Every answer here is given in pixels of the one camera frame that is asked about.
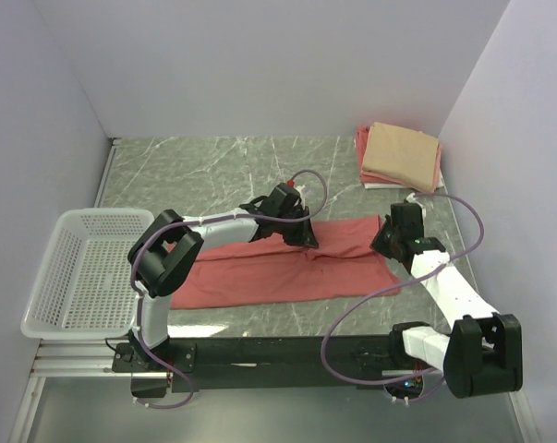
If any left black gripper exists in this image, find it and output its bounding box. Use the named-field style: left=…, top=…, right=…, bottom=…
left=275, top=207, right=319, bottom=249

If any red t shirt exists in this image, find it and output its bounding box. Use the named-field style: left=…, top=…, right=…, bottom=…
left=171, top=215, right=398, bottom=310

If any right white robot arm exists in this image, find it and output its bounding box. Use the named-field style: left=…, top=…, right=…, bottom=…
left=371, top=202, right=523, bottom=399

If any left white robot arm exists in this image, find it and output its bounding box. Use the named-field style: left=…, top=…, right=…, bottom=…
left=127, top=183, right=319, bottom=371

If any folded white t shirt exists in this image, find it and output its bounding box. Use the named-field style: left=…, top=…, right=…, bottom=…
left=363, top=176, right=444, bottom=189

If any folded beige t shirt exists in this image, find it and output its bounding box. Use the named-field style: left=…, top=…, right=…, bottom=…
left=362, top=123, right=441, bottom=193

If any folded pink t shirt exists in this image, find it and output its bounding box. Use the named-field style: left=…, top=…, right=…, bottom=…
left=355, top=126, right=442, bottom=190

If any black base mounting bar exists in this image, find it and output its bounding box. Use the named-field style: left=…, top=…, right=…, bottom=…
left=104, top=334, right=445, bottom=399

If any white plastic laundry basket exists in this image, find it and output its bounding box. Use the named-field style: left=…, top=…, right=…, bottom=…
left=20, top=208, right=154, bottom=341

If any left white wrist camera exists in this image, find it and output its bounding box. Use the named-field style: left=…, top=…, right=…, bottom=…
left=286, top=180, right=306, bottom=197

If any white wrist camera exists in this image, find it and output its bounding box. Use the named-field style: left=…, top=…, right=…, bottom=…
left=286, top=180, right=306, bottom=197
left=404, top=193, right=427, bottom=219

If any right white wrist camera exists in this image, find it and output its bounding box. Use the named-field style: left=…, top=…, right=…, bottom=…
left=404, top=193, right=427, bottom=219

